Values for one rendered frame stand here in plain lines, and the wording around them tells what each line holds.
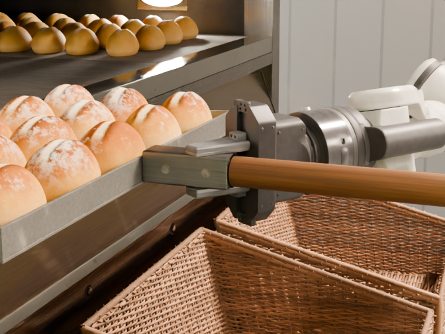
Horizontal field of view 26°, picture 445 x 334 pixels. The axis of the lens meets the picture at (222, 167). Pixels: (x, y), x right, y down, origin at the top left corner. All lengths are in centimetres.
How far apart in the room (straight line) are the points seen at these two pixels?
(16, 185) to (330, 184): 29
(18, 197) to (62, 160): 10
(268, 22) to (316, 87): 169
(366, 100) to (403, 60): 297
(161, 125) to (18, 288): 37
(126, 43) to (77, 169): 117
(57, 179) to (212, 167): 16
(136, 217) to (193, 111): 53
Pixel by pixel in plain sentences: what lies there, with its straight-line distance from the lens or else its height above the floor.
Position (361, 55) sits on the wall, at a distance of 408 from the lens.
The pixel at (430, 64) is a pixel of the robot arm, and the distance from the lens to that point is 132.
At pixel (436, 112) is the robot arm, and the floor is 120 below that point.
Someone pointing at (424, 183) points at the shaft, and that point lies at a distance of 89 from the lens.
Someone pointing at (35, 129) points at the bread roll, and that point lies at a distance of 99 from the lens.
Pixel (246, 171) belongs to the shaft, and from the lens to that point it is 92.
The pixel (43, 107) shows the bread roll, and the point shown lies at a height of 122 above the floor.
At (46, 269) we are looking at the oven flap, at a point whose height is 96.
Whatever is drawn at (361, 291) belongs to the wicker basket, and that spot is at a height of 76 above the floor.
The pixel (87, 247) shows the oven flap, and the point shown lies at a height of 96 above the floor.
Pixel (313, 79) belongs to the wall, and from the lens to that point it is 415.
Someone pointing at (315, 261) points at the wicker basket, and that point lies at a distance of 197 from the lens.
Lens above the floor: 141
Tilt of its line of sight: 13 degrees down
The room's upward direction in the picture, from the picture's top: straight up
